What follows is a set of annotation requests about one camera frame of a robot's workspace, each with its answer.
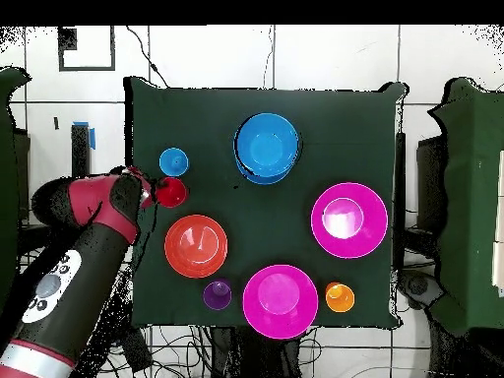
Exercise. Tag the red plastic cup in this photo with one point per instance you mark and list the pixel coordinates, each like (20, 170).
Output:
(172, 193)

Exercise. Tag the blue plastic bowl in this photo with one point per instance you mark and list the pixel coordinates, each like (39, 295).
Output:
(262, 180)
(267, 143)

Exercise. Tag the pink plastic bowl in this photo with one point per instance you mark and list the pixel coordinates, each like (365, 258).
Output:
(366, 236)
(280, 301)

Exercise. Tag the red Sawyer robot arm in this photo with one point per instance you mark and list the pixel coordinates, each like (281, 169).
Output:
(78, 252)

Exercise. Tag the light blue plastic cup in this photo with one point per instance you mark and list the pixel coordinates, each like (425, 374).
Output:
(173, 162)

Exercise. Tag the black metal stand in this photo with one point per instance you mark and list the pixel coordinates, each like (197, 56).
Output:
(399, 197)
(80, 149)

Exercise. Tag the red-orange plastic bowl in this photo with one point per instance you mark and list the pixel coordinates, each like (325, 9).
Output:
(196, 246)

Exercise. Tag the purple plastic cup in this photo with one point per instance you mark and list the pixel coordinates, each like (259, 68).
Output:
(217, 295)

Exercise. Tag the black tape square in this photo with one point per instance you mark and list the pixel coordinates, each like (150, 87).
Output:
(86, 69)

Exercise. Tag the green-covered side table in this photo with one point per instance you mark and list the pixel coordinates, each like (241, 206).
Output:
(472, 197)
(6, 157)

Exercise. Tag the black power adapter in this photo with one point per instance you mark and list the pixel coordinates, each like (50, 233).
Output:
(136, 348)

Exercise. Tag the dark green table cloth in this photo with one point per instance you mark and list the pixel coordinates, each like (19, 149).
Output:
(334, 118)

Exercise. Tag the orange plastic cup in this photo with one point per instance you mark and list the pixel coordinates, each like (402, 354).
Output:
(340, 297)

